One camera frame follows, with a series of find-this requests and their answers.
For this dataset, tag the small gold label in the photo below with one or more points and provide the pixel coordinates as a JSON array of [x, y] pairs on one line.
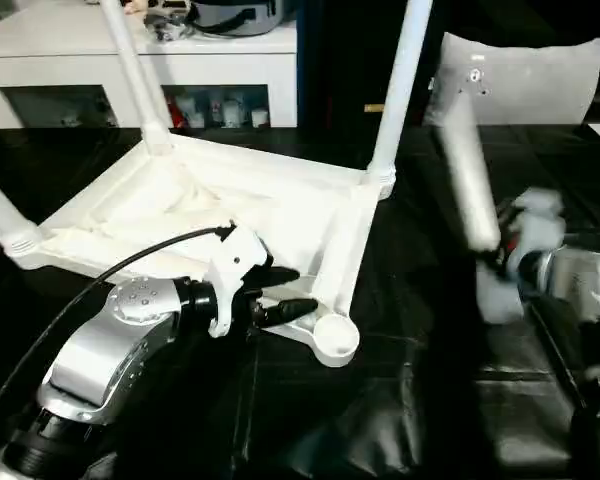
[[374, 107]]

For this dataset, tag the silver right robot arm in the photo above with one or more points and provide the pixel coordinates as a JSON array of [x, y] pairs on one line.
[[580, 280]]

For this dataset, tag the white plastic table leg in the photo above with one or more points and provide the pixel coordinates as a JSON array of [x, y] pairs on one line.
[[135, 75], [400, 75], [472, 190], [5, 215]]

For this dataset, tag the dark clutter pile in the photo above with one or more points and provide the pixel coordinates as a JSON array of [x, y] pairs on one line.
[[170, 27]]

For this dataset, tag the white cabinet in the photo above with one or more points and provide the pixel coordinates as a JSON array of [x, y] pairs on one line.
[[55, 55]]

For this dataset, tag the black cabinet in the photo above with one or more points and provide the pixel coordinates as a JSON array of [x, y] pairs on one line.
[[340, 50]]

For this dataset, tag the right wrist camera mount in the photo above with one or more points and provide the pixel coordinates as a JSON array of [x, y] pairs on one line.
[[540, 220]]

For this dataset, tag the black mat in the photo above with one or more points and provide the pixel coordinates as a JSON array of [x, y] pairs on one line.
[[380, 400]]

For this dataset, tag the dark bag on cabinet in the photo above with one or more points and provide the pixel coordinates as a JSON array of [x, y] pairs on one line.
[[230, 20]]

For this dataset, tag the grey cushion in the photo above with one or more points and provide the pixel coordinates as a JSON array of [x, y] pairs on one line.
[[530, 85]]

